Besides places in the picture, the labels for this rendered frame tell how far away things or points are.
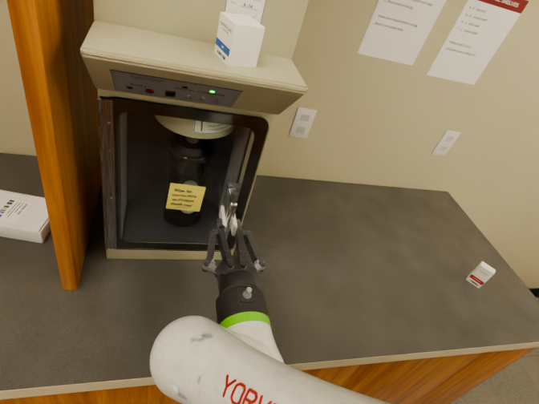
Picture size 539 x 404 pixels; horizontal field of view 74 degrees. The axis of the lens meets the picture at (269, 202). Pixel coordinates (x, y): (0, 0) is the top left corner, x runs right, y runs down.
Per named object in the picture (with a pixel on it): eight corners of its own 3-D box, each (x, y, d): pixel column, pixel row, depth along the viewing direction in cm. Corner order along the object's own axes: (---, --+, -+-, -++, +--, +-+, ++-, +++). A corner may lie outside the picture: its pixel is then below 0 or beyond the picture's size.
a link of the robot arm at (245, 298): (212, 341, 65) (261, 339, 68) (224, 306, 58) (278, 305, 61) (210, 312, 69) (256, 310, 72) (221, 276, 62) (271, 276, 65)
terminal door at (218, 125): (108, 247, 86) (102, 94, 61) (232, 249, 96) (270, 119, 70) (108, 249, 86) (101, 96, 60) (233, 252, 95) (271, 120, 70)
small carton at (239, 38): (213, 52, 56) (220, 11, 52) (241, 54, 59) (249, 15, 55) (227, 66, 53) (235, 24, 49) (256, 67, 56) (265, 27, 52)
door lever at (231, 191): (229, 217, 86) (218, 216, 85) (237, 187, 80) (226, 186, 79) (232, 233, 82) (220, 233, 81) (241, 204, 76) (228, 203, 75)
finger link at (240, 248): (239, 265, 70) (246, 266, 71) (237, 224, 78) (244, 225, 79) (235, 277, 73) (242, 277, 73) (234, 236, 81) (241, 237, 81)
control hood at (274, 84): (95, 82, 60) (91, 18, 53) (277, 109, 70) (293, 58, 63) (83, 116, 51) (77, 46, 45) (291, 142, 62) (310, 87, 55)
